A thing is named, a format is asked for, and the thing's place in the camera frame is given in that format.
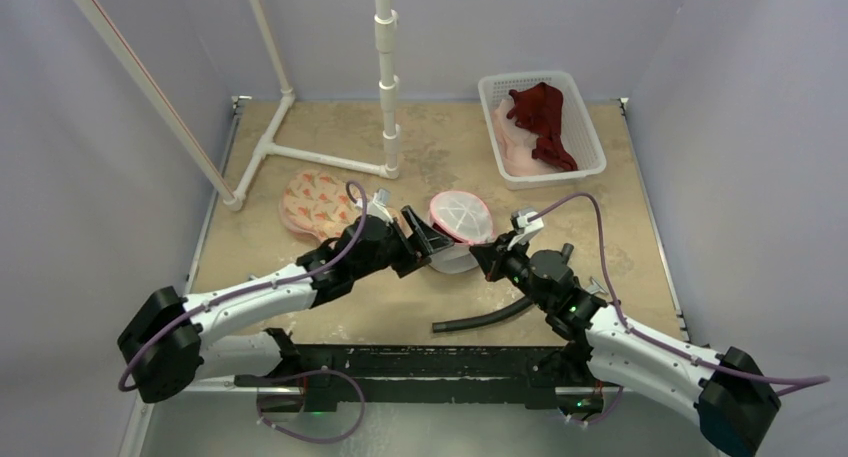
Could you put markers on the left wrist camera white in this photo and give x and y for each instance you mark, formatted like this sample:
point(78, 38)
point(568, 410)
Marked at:
point(377, 205)

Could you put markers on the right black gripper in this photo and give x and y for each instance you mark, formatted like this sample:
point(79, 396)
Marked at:
point(497, 260)

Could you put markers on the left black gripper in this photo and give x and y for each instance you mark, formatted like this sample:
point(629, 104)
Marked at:
point(427, 240)

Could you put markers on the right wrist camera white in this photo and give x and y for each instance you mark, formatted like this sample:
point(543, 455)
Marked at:
point(526, 223)

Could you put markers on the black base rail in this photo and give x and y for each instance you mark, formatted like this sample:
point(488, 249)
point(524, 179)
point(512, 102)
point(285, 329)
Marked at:
point(536, 377)

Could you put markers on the white mesh laundry bag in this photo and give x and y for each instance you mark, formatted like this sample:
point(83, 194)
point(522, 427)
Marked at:
point(464, 218)

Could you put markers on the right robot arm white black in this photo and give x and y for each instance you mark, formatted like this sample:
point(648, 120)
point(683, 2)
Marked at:
point(723, 393)

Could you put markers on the white plastic basket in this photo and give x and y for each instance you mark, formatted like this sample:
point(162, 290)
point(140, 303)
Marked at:
point(579, 136)

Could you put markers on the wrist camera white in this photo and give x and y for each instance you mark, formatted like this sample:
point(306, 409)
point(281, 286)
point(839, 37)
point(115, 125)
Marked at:
point(526, 223)
point(377, 205)

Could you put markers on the dark red bra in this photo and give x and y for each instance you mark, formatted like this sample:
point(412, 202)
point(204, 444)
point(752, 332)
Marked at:
point(539, 110)

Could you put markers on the pink bra in basket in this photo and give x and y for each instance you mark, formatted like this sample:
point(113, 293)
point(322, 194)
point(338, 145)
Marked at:
point(516, 145)

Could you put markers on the floral mesh laundry bag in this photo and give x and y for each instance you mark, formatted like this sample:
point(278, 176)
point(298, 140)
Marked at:
point(317, 203)

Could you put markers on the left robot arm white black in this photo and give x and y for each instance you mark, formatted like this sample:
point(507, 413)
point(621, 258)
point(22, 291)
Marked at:
point(164, 343)

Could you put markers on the white pvc pipe rack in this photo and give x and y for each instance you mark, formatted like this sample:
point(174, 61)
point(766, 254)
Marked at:
point(385, 26)

